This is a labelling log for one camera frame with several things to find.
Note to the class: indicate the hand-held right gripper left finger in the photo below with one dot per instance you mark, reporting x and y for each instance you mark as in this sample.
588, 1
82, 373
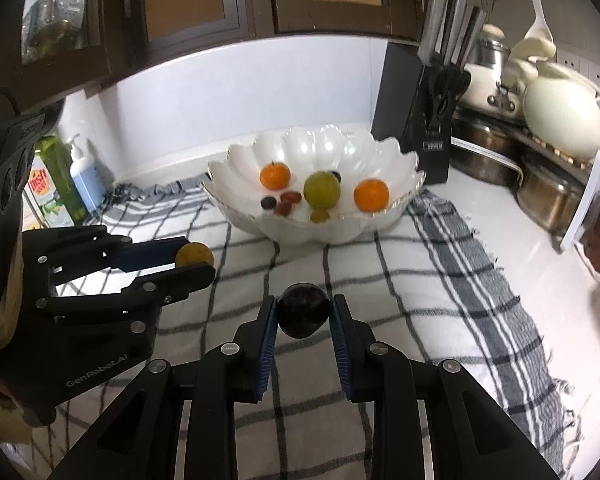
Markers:
265, 355

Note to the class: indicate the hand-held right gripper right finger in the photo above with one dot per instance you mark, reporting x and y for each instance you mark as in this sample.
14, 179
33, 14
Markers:
342, 355

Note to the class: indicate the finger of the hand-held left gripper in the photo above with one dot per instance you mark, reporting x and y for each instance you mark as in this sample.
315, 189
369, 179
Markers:
145, 255
180, 280

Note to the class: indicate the brown longan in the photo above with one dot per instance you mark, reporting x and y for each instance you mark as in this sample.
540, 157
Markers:
195, 255

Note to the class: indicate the dark purple plum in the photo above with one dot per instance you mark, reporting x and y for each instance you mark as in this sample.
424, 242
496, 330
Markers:
302, 310

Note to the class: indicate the small orange mandarin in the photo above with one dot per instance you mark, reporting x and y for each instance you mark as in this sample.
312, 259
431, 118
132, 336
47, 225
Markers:
275, 176

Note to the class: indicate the large orange mandarin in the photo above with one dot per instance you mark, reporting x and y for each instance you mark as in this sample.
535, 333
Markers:
371, 195

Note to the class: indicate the white scalloped bowl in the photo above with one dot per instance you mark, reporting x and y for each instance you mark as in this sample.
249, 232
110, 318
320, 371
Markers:
330, 145

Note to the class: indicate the blue pump bottle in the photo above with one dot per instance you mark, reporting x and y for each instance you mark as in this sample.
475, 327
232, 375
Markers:
85, 180

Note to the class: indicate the checked white grey cloth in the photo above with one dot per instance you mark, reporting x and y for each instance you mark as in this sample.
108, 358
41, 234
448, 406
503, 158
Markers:
430, 285

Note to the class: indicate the dark blue grape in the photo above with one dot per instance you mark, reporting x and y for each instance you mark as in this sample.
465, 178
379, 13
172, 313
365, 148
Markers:
267, 203
336, 176

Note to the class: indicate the green dish soap bottle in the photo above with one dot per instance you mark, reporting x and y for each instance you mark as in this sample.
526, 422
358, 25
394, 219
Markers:
55, 180

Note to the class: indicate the red grape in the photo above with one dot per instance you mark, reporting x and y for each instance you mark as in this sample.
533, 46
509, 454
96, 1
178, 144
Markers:
292, 196
283, 208

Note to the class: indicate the green round plum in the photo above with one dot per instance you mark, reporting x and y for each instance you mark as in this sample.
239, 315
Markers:
322, 189

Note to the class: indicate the wide steel pot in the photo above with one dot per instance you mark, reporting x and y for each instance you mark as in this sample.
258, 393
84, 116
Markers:
482, 150

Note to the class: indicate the black knife block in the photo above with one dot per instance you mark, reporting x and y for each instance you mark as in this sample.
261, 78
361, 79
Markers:
410, 110

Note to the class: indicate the small steel pot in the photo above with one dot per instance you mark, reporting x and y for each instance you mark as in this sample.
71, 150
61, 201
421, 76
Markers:
550, 195

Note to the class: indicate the white pot rack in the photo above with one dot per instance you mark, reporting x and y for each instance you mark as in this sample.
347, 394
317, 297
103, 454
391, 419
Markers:
587, 200

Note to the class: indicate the cream pot with steel lid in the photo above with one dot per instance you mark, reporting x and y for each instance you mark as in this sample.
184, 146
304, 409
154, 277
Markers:
485, 77

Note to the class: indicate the white ceramic pot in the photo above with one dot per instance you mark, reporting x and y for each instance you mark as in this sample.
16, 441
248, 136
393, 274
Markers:
562, 115

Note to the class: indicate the white ladle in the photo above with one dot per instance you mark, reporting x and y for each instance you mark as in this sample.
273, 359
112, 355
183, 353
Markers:
537, 25

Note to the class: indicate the brown wooden wall cabinet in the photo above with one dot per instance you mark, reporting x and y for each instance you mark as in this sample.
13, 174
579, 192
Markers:
260, 0

